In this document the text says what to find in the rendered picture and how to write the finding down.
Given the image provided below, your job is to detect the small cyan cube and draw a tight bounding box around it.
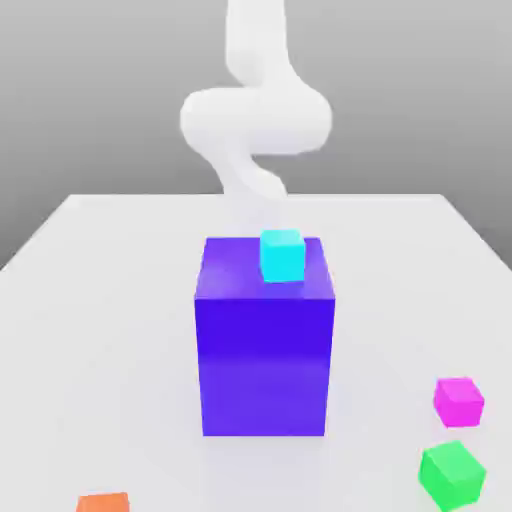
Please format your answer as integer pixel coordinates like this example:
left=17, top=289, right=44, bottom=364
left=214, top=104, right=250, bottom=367
left=259, top=228, right=307, bottom=284

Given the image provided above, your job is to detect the small magenta cube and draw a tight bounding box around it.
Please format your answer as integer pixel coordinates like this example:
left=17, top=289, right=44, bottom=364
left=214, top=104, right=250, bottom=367
left=433, top=376, right=486, bottom=429

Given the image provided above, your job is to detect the small orange cube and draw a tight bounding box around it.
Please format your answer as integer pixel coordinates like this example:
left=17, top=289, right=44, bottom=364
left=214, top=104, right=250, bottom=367
left=75, top=492, right=131, bottom=512

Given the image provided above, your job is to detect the small green cube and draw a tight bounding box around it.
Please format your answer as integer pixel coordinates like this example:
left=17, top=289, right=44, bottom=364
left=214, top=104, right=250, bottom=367
left=417, top=439, right=488, bottom=512

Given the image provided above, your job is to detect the large purple box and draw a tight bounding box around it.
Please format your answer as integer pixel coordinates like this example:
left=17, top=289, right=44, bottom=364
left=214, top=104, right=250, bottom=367
left=193, top=236, right=337, bottom=438

